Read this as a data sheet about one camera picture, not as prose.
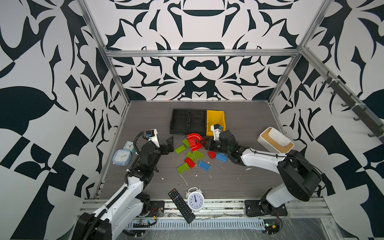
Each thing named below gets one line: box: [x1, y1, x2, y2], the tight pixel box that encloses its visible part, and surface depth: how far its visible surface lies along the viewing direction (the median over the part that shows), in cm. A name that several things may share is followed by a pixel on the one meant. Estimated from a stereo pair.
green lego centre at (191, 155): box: [186, 151, 198, 162], surface depth 93 cm
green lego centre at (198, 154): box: [193, 150, 205, 160], surface depth 93 cm
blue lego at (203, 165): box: [198, 160, 211, 171], surface depth 90 cm
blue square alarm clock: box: [112, 149, 132, 166], surface depth 89 cm
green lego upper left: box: [174, 145, 186, 155], surface depth 96 cm
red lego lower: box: [184, 157, 196, 169], surface depth 90 cm
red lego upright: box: [207, 151, 217, 160], surface depth 93 cm
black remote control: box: [168, 188, 196, 224], surface depth 75 cm
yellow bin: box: [206, 110, 226, 136], surface depth 107 cm
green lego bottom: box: [177, 162, 190, 174], surface depth 88 cm
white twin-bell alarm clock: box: [185, 186, 205, 213], surface depth 76 cm
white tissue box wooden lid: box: [257, 126, 295, 154], surface depth 95 cm
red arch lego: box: [187, 133, 204, 152], surface depth 86 cm
